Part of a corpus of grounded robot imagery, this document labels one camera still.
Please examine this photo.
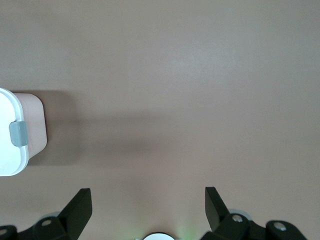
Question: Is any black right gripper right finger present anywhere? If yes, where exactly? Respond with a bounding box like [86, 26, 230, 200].
[199, 186, 308, 240]

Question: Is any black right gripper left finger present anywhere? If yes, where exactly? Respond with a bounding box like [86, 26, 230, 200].
[0, 188, 93, 240]

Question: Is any white plastic box lid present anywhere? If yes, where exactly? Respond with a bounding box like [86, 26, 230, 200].
[0, 87, 29, 177]

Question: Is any grey lid clip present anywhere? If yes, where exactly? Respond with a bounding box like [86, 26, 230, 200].
[9, 121, 28, 147]

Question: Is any pink plastic storage box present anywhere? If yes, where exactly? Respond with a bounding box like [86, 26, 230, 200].
[12, 92, 48, 161]

